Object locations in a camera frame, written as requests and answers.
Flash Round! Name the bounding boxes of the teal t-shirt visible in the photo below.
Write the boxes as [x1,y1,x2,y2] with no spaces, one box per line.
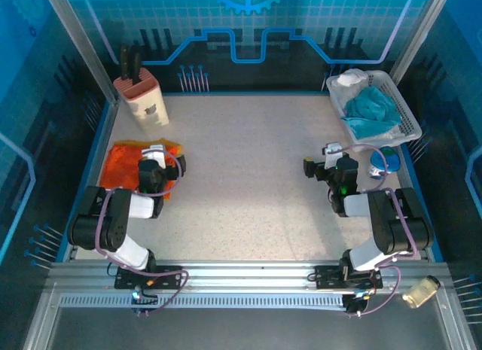
[340,85,403,140]

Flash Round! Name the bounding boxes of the orange t-shirt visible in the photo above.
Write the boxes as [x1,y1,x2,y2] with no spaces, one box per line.
[99,139,185,202]

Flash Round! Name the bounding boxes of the blue white plastic cup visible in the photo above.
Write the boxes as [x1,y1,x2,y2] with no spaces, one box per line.
[368,146,401,181]

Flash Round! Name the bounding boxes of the cream pink knife block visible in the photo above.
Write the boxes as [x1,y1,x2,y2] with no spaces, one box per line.
[113,67,170,132]

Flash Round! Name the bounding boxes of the white plastic laundry basket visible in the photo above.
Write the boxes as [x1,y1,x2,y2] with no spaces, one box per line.
[325,69,423,152]

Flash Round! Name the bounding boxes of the small left controller board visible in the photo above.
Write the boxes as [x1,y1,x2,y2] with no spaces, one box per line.
[130,288,159,317]

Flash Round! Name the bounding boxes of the small controller board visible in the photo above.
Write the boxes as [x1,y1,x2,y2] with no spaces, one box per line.
[130,288,159,317]
[343,289,372,317]

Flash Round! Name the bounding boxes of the small right controller board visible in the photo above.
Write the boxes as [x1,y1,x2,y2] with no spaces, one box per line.
[343,289,372,317]

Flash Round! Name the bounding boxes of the clear glass jar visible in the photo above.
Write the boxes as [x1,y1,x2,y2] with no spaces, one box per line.
[401,275,441,310]

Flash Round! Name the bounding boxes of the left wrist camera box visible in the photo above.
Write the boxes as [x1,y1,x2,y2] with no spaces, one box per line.
[141,143,166,170]

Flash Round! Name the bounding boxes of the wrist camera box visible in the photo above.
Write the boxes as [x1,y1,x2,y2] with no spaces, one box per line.
[322,142,344,169]
[141,143,166,170]

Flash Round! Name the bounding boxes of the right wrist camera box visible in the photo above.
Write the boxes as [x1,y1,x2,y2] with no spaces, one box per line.
[322,142,344,169]

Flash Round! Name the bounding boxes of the black knife handle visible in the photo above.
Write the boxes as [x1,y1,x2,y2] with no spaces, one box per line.
[119,44,130,81]
[130,50,143,84]

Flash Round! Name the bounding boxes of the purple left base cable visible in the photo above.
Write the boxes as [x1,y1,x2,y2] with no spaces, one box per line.
[133,269,189,317]

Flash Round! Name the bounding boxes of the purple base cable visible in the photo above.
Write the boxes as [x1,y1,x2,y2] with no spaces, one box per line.
[355,265,402,317]
[133,269,189,317]

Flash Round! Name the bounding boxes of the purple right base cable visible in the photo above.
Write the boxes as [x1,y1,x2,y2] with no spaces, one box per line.
[355,265,402,317]

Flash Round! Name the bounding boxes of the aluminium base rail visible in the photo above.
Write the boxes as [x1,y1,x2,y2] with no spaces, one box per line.
[47,258,451,291]

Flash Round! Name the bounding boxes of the slotted grey cable duct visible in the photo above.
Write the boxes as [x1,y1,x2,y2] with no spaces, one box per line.
[58,293,349,310]

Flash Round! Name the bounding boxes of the aluminium frame post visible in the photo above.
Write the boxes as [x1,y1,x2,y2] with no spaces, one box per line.
[41,0,120,105]
[387,0,455,90]

